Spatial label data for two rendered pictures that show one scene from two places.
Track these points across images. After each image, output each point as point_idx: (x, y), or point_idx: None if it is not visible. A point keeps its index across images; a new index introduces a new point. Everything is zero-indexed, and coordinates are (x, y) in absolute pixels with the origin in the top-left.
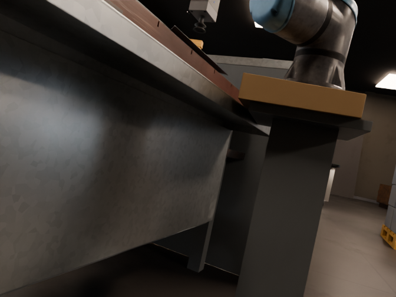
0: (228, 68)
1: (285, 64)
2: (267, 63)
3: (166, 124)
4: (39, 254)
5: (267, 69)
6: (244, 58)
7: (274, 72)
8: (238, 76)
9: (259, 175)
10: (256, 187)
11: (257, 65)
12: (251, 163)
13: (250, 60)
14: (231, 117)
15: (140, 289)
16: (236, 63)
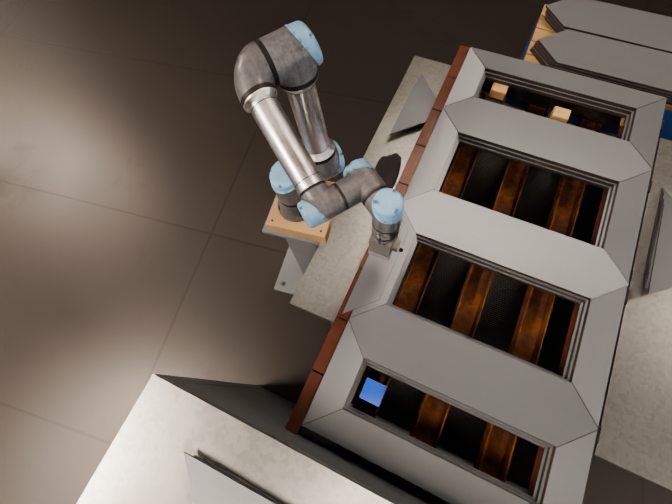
0: (332, 465)
1: (230, 413)
2: (259, 429)
3: None
4: None
5: (261, 428)
6: (302, 454)
7: (250, 421)
8: (312, 451)
9: (279, 409)
10: (283, 409)
11: (278, 438)
12: (287, 415)
13: (292, 447)
14: (336, 273)
15: None
16: (318, 459)
